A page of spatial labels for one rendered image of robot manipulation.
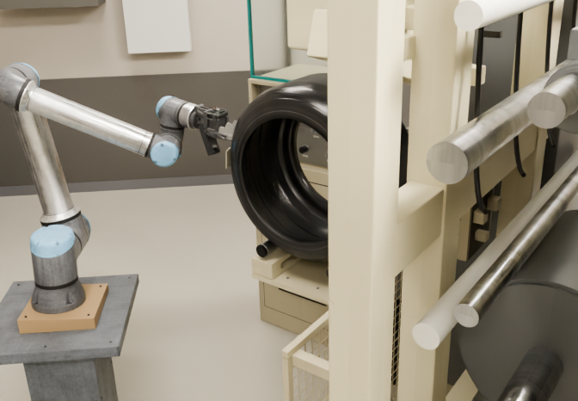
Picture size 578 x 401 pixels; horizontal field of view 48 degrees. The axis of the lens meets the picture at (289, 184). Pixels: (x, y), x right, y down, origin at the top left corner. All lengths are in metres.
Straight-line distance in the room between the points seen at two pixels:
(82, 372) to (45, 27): 3.06
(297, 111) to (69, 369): 1.30
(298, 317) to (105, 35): 2.66
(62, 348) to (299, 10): 1.43
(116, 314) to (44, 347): 0.28
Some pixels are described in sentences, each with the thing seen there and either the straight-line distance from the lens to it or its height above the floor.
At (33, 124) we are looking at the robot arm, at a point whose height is 1.27.
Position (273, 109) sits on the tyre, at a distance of 1.94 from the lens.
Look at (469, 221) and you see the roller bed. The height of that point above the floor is 1.04.
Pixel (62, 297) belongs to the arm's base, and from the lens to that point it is 2.47.
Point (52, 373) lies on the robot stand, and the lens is 2.59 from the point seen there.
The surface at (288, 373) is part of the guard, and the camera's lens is 1.56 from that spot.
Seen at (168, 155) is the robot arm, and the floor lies 1.19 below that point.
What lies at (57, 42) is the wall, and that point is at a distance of 5.06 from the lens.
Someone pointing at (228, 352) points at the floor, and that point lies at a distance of 3.24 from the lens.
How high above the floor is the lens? 1.91
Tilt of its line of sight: 22 degrees down
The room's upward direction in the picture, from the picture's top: 2 degrees counter-clockwise
